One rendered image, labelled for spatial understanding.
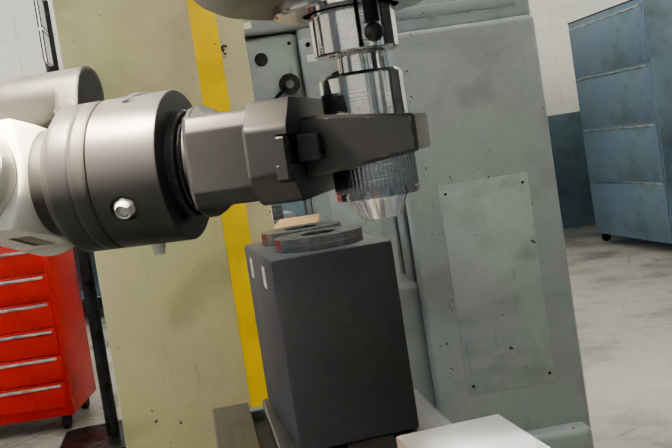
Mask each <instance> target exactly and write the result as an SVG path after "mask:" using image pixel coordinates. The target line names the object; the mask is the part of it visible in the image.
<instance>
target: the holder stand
mask: <svg viewBox="0 0 672 448"><path fill-rule="evenodd" d="M261 237H262V242H256V243H250V244H246V245H245V247H244V249H245V255H246V261H247V268H248V274H249V280H250V287H251V293H252V299H253V306H254V312H255V318H256V324H257V331H258V337H259V343H260V350H261V356H262V362H263V369H264V375H265V381H266V387H267V394H268V399H269V401H270V402H271V404H272V406H273V407H274V409H275V411H276V412H277V414H278V416H279V417H280V419H281V421H282V422H283V424H284V426H285V427H286V429H287V431H288V432H289V434H290V436H291V437H292V439H293V440H294V442H295V444H296V445H297V447H298V448H329V447H333V446H338V445H343V444H347V443H352V442H356V441H361V440H365V439H370V438H375V437H379V436H384V435H388V434H393V433H397V432H402V431H407V430H411V429H416V428H417V427H418V426H419V420H418V414H417V407H416V400H415V394H414V387H413V380H412V374H411V367H410V360H409V354H408V347H407V341H406V334H405V327H404V321H403V314H402V307H401V301H400V294H399V287H398V281H397V274H396V267H395V261H394V254H393V247H392V242H391V241H390V240H387V239H383V238H379V237H375V236H371V235H367V234H363V233H362V227H361V225H346V226H341V224H340V221H322V222H314V223H307V224H300V225H294V226H288V227H283V228H278V229H274V230H269V231H266V232H263V233H262V234H261Z"/></svg>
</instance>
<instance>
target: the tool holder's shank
mask: <svg viewBox="0 0 672 448"><path fill-rule="evenodd" d="M385 51H386V50H385V48H376V49H366V50H359V51H353V52H347V53H342V54H338V55H334V56H331V57H329V60H337V62H338V69H339V74H341V73H347V72H352V71H358V70H365V69H372V68H380V63H379V57H378V54H379V53H382V52H385Z"/></svg>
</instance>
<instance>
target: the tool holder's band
mask: <svg viewBox="0 0 672 448"><path fill-rule="evenodd" d="M394 84H404V77H403V71H402V69H400V68H399V67H396V66H393V67H380V68H372V69H365V70H358V71H352V72H347V73H341V74H337V75H332V76H328V77H325V78H322V79H321V81H320V82H319V87H320V93H321V97H323V96H326V95H330V94H335V93H340V92H346V91H351V90H357V89H364V88H370V87H377V86H385V85H394Z"/></svg>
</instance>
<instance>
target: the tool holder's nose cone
mask: <svg viewBox="0 0 672 448"><path fill-rule="evenodd" d="M407 195H408V193H406V194H401V195H396V196H390V197H384V198H377V199H370V200H363V201H354V202H350V203H351V205H352V206H353V207H354V209H355V210H356V212H357V213H358V214H359V216H360V217H361V219H362V220H375V219H382V218H388V217H393V216H398V215H401V213H402V210H403V207H404V204H405V201H406V198H407Z"/></svg>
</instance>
